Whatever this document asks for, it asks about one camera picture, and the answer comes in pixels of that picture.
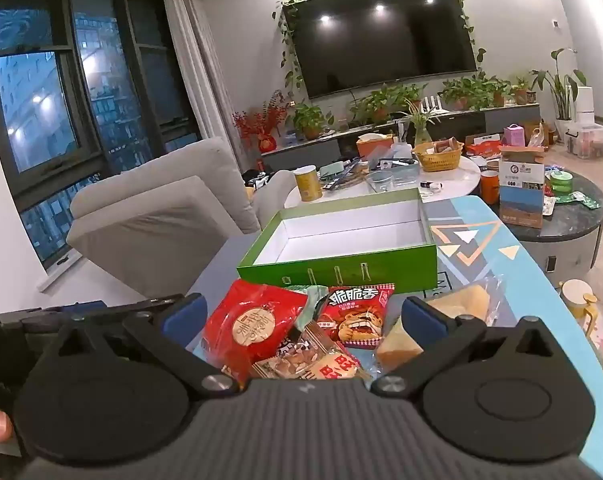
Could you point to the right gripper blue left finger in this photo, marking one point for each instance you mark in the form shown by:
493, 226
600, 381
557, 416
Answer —
165, 336

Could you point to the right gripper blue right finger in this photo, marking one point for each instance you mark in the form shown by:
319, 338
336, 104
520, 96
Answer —
443, 341

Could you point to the clear bag bread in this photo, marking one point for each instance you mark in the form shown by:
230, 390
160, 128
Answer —
482, 299

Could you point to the red round-cake snack bag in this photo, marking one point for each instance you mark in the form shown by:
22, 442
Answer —
249, 325

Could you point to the red crispy noodle snack bag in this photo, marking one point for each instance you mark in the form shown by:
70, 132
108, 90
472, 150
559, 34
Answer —
355, 316

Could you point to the green snack bag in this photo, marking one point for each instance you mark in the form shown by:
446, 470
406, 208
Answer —
315, 298

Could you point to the brown nut snack bag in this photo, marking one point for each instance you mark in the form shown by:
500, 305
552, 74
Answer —
297, 352

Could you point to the rice cracker pack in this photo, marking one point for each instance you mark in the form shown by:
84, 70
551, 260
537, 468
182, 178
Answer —
338, 365

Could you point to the blue patterned table mat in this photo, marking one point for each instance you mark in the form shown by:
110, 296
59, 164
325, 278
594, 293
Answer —
470, 244

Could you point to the grey sofa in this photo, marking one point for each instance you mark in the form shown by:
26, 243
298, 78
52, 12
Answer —
156, 227

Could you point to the green gift box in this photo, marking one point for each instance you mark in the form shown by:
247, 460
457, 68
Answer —
341, 239

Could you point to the white round coffee table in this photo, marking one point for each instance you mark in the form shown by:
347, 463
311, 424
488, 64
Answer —
433, 186

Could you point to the orange cup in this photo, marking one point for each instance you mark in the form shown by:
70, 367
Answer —
489, 187

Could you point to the blue grey tray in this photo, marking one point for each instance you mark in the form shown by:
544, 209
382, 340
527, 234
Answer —
394, 174

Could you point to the yellow woven basket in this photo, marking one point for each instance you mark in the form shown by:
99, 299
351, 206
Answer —
439, 156

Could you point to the dark round side table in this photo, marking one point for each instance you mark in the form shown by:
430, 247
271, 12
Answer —
568, 243

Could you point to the white blue carton box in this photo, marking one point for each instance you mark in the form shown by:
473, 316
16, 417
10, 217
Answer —
521, 180

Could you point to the yellow canister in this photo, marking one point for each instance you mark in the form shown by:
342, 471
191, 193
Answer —
308, 183

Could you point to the orange tissue box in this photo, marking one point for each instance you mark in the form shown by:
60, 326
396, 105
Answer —
368, 143

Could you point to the pink box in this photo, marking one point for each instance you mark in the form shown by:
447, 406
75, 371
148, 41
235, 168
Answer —
514, 135

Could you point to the tv cabinet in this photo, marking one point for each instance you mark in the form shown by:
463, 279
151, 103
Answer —
343, 145

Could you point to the red flower arrangement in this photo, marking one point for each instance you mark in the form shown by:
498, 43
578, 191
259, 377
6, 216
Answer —
259, 123

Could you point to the clear storage bin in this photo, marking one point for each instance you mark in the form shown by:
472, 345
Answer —
585, 142

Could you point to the white curtain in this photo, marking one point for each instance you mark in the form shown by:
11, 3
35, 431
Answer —
202, 75

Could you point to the window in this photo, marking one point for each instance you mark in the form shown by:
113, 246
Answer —
88, 89

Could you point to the tall leafy floor plant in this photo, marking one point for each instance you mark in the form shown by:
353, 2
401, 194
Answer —
564, 88

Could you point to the wall television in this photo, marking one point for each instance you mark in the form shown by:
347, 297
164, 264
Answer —
342, 45

